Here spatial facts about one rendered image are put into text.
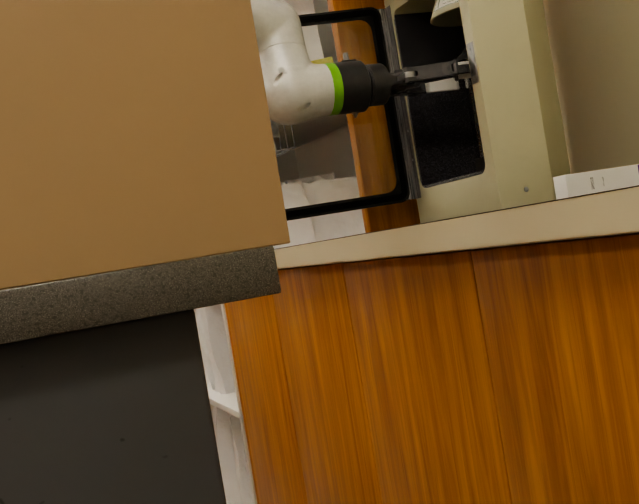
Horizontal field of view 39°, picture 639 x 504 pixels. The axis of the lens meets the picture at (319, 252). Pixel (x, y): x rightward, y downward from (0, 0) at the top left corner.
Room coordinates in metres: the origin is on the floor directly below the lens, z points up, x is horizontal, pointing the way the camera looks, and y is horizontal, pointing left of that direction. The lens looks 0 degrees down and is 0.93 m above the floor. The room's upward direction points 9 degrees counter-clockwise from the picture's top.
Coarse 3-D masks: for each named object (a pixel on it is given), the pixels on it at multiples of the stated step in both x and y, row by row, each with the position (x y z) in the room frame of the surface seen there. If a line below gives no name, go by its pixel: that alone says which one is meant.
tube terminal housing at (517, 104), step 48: (384, 0) 1.86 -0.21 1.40; (432, 0) 1.80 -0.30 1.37; (480, 0) 1.57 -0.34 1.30; (528, 0) 1.65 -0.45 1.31; (480, 48) 1.57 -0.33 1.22; (528, 48) 1.60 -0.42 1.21; (480, 96) 1.57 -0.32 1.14; (528, 96) 1.59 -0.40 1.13; (528, 144) 1.59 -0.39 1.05; (432, 192) 1.79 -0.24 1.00; (480, 192) 1.62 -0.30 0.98; (528, 192) 1.58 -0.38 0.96
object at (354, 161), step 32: (320, 32) 1.82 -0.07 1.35; (352, 32) 1.84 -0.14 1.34; (288, 128) 1.80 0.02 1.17; (320, 128) 1.82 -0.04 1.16; (352, 128) 1.83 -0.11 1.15; (384, 128) 1.84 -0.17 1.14; (288, 160) 1.80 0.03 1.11; (320, 160) 1.81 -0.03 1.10; (352, 160) 1.83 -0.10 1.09; (384, 160) 1.84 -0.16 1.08; (288, 192) 1.80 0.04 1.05; (320, 192) 1.81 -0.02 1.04; (352, 192) 1.83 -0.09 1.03; (384, 192) 1.84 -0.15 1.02
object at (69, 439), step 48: (48, 336) 0.75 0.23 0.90; (96, 336) 0.76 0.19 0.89; (144, 336) 0.77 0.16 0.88; (192, 336) 0.79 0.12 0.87; (0, 384) 0.73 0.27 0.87; (48, 384) 0.74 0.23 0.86; (96, 384) 0.76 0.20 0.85; (144, 384) 0.77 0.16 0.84; (192, 384) 0.79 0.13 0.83; (0, 432) 0.73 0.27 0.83; (48, 432) 0.74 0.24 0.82; (96, 432) 0.75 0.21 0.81; (144, 432) 0.77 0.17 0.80; (192, 432) 0.78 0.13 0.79; (0, 480) 0.73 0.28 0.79; (48, 480) 0.74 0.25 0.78; (96, 480) 0.75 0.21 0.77; (144, 480) 0.77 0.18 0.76; (192, 480) 0.78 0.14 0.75
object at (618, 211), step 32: (608, 192) 0.82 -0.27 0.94; (416, 224) 1.20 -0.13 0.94; (448, 224) 1.11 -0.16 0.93; (480, 224) 1.04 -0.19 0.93; (512, 224) 0.98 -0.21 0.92; (544, 224) 0.92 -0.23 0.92; (576, 224) 0.87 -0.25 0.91; (608, 224) 0.83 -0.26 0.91; (288, 256) 1.74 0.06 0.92; (320, 256) 1.57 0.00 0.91; (352, 256) 1.43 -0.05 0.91; (384, 256) 1.31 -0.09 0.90
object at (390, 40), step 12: (384, 12) 1.86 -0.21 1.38; (384, 36) 1.86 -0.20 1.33; (396, 48) 1.84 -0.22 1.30; (396, 60) 1.85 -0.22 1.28; (396, 96) 1.86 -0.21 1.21; (408, 120) 1.84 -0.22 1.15; (408, 132) 1.85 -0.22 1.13; (408, 144) 1.86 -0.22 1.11; (408, 156) 1.86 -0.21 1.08; (408, 168) 1.86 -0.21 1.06; (420, 192) 1.84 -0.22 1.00
